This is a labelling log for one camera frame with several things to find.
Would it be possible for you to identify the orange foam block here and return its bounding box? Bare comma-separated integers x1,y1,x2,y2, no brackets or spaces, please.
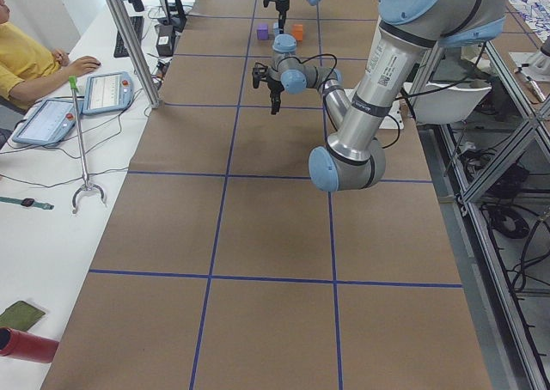
291,24,304,42

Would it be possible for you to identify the green strap smartwatch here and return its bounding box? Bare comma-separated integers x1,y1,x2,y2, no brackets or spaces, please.
0,196,54,210

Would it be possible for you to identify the aluminium frame post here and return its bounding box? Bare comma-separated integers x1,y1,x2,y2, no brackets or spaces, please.
105,0,161,109

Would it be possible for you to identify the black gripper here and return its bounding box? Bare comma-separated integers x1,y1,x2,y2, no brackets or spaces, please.
262,0,290,33
252,62,284,115

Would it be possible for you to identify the black monitor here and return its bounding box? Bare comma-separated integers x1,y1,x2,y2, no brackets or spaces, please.
156,0,187,34

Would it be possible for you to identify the near teach pendant tablet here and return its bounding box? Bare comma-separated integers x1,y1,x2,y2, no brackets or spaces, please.
12,99,82,145

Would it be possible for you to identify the far teach pendant tablet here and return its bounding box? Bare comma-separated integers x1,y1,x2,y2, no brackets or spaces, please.
82,71,134,115

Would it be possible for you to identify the person in yellow shirt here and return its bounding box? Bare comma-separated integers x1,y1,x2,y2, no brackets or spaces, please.
1,1,101,112

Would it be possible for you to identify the purple foam block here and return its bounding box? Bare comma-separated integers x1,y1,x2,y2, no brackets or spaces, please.
256,23,269,40

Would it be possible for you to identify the black power adapter box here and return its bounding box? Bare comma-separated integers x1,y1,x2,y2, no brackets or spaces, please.
156,25,175,58

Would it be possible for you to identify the black keyboard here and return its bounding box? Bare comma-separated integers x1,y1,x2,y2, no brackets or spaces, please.
113,15,145,58

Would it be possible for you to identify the teach pendant tablet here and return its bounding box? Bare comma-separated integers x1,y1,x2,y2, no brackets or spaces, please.
12,99,82,145
82,71,134,115

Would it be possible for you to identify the metal reacher grabber tool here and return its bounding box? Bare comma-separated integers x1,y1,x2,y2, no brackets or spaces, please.
68,76,107,215

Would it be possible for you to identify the red cylinder bottle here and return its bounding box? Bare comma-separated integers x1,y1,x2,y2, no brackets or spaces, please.
1,327,59,363

